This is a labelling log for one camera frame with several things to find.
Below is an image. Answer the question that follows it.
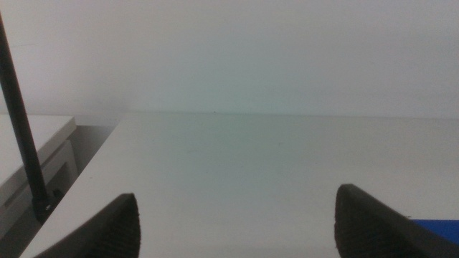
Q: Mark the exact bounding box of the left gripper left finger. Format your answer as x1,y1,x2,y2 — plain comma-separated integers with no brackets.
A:
34,193,141,258

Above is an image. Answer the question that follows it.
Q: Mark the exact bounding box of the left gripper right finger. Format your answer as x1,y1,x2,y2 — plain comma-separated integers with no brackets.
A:
333,183,459,258

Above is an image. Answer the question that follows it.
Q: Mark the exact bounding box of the blue rectangular mat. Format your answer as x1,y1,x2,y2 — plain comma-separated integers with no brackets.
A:
411,219,459,247

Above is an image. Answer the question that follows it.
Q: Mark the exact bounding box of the white side cabinet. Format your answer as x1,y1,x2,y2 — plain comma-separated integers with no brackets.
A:
0,114,79,240

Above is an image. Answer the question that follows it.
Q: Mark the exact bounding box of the black stand pole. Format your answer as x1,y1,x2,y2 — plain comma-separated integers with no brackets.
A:
0,10,61,224

